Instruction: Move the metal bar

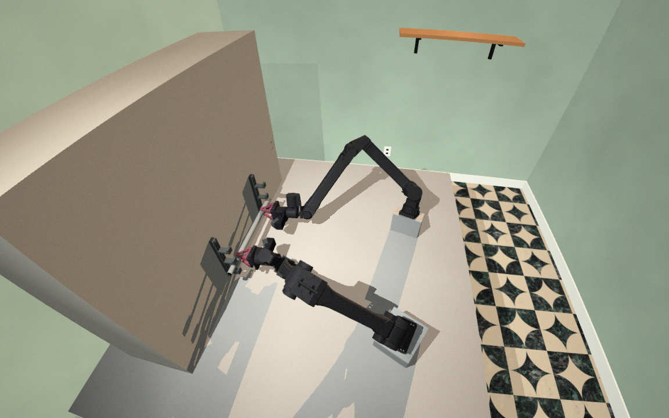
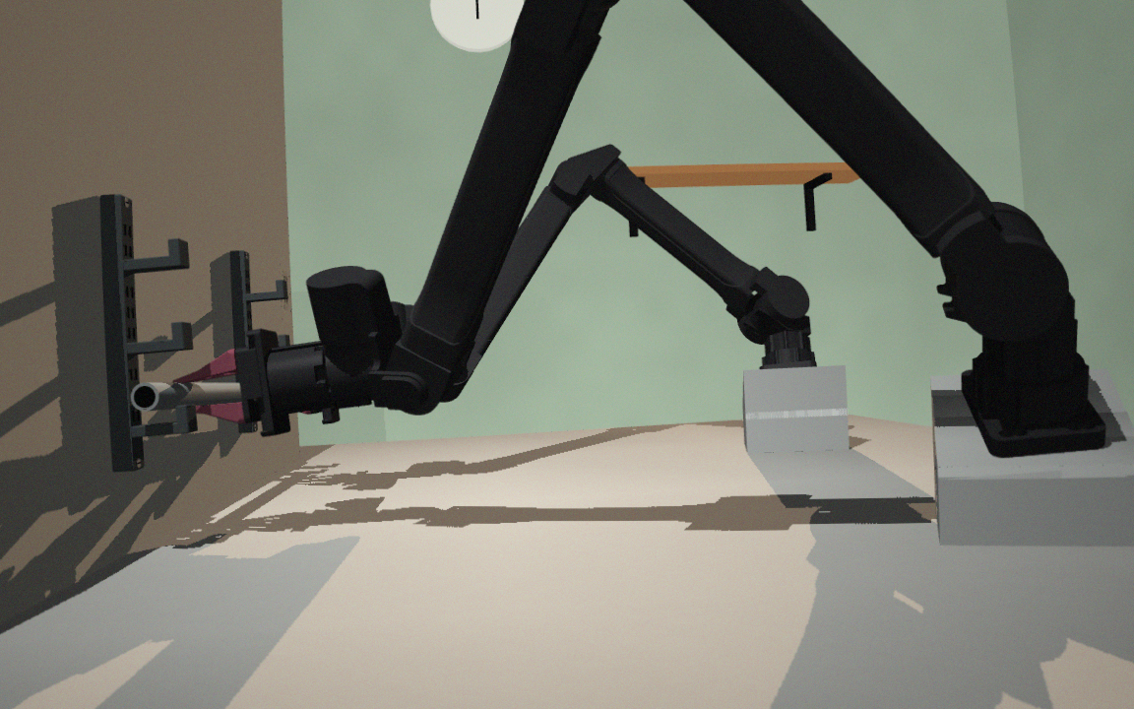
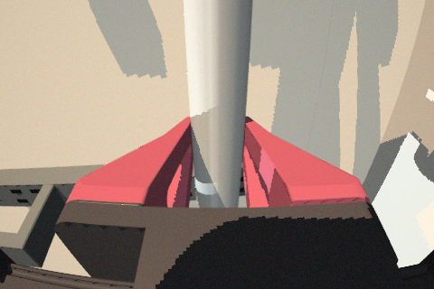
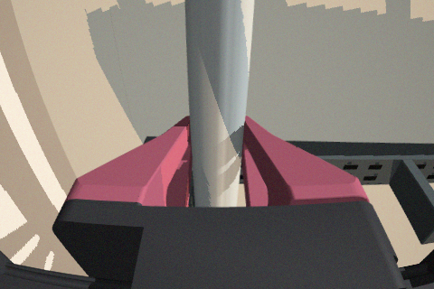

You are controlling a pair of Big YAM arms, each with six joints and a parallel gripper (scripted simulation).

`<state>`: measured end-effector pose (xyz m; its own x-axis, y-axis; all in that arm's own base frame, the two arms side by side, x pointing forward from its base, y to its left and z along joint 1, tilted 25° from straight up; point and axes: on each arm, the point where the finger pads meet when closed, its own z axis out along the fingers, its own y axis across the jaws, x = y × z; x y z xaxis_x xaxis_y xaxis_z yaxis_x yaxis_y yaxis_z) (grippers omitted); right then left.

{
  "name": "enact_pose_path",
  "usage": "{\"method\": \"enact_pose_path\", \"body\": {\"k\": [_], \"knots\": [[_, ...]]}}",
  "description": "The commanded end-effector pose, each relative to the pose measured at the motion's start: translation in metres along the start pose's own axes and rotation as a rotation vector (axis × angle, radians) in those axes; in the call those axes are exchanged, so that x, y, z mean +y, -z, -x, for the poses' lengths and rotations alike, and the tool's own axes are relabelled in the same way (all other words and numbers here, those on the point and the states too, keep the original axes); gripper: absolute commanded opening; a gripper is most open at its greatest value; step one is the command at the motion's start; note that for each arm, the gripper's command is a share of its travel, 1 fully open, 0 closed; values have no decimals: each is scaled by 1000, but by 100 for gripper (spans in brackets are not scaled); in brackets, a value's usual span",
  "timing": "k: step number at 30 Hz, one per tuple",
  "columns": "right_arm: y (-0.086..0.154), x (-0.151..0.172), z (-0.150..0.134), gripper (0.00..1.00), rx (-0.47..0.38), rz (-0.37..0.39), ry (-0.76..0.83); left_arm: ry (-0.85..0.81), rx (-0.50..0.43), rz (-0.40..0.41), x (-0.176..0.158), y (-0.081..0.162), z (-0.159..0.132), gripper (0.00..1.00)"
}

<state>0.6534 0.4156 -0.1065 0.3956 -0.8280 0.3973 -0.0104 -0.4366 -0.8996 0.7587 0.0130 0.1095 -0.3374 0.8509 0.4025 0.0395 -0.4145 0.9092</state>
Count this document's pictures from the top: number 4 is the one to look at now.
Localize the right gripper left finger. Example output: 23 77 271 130
65 116 193 207

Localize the dark grey wall rack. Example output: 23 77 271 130
286 141 434 245

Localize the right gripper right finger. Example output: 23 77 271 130
241 116 369 206

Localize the grey metal bar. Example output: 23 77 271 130
184 0 254 207

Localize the tan wall panel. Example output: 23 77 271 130
11 0 434 267

